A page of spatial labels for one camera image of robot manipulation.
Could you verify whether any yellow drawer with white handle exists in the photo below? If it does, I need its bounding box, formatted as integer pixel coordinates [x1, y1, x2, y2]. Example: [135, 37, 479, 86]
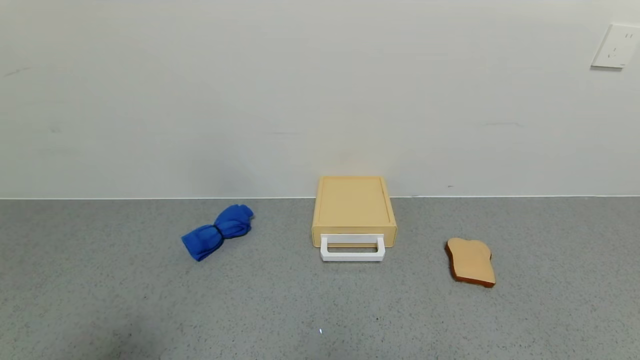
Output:
[314, 233, 397, 262]

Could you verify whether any blue folded cloth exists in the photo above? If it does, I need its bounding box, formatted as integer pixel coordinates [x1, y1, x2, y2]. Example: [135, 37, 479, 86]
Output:
[180, 203, 255, 262]

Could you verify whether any toy bread slice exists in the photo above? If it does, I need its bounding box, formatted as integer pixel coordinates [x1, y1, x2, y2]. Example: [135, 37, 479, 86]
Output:
[444, 237, 496, 288]

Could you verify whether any white wall outlet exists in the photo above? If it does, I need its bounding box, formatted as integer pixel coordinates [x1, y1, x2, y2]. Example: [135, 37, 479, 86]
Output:
[590, 23, 640, 70]

